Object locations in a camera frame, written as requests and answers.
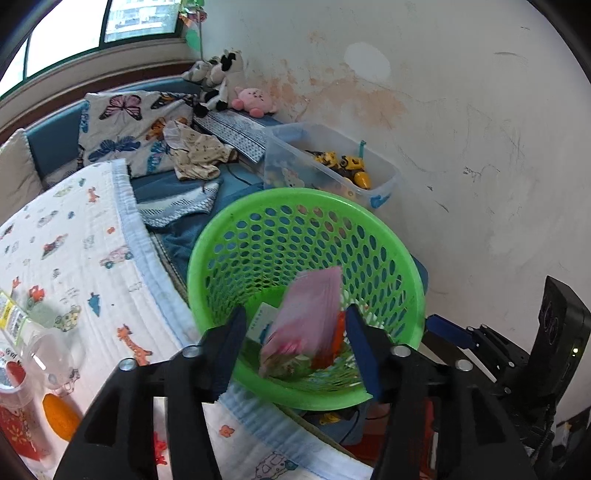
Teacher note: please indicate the red pink paper box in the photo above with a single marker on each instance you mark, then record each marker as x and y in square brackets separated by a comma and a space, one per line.
[307, 314]

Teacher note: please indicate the colourful pinwheel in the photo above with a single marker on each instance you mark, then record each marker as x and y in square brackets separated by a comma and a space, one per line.
[192, 15]

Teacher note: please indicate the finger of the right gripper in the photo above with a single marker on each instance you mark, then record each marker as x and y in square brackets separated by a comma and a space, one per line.
[450, 332]

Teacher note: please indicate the pink plush toy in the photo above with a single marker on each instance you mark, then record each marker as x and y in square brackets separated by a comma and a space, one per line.
[253, 101]

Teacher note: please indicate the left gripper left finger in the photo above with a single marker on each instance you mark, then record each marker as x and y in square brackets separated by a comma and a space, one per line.
[115, 439]

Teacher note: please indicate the yellow toy truck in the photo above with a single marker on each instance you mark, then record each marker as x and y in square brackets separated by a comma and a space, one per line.
[349, 167]

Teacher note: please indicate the grey plush toy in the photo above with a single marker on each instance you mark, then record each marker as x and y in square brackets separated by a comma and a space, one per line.
[200, 71]

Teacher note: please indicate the clear plastic bottle yellow label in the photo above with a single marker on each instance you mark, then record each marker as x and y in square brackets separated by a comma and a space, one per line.
[44, 351]

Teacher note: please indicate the orange round lid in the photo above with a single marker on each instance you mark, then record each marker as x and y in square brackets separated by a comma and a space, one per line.
[62, 419]

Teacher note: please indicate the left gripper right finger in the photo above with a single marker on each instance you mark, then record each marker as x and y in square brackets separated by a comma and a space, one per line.
[444, 413]

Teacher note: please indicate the green plastic mesh basket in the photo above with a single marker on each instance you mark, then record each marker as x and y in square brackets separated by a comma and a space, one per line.
[252, 249]

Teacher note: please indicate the red plastic noodle cup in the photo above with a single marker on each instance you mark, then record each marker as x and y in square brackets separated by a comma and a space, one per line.
[19, 421]

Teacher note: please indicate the cartoon printed white tablecloth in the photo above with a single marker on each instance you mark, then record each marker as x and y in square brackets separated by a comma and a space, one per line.
[79, 257]

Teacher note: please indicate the blue sofa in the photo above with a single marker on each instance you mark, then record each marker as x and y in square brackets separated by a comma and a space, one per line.
[54, 142]

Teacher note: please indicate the window with green frame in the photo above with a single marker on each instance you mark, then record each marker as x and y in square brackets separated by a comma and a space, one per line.
[75, 27]

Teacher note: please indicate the crumpled patterned cloth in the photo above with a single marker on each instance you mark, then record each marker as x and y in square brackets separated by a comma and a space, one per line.
[195, 155]

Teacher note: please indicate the butterfly print pillow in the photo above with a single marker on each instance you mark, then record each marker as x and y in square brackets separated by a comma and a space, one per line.
[129, 126]

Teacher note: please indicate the clear plastic toy bin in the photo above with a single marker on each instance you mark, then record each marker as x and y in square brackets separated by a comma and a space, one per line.
[287, 163]

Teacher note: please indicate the cow plush toy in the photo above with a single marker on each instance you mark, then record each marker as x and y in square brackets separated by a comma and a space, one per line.
[217, 93]

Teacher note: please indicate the grey white cushion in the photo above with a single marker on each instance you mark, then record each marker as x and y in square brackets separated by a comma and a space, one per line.
[19, 180]

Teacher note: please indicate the white milk carton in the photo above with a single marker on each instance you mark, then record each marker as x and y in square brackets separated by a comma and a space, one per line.
[261, 322]

